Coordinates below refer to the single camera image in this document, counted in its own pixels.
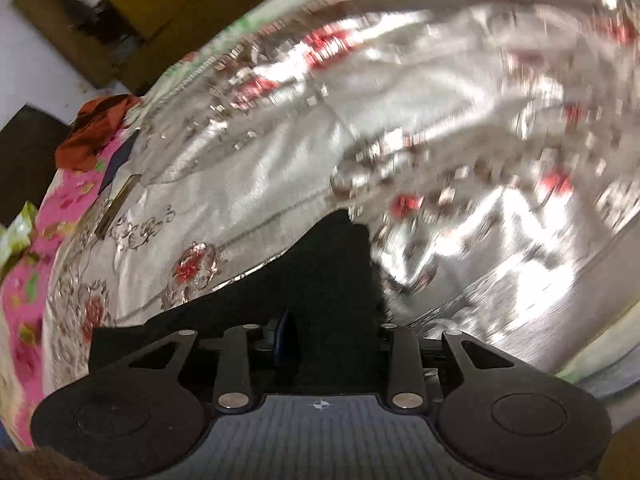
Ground dark blue notebook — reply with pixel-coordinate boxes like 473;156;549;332
98;131;142;196

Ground black pants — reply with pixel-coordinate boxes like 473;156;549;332
90;209;392;397

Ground orange-red cloth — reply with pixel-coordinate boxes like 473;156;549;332
55;95;144;172

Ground yellow-green printed pillow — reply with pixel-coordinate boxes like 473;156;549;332
0;201;39;277

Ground white floral quilt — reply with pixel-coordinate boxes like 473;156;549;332
42;0;640;393

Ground wooden wardrobe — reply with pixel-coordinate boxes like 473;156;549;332
14;0;323;97

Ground pink printed bedsheet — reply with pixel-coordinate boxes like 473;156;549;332
0;127;132;453

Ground flat brown case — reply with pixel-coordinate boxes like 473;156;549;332
94;174;142;239

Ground dark brown headboard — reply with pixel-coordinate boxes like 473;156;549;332
0;104;74;227

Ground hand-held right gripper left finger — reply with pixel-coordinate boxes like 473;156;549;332
124;310;297;413

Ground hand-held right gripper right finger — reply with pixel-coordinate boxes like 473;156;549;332
379;323;507;409

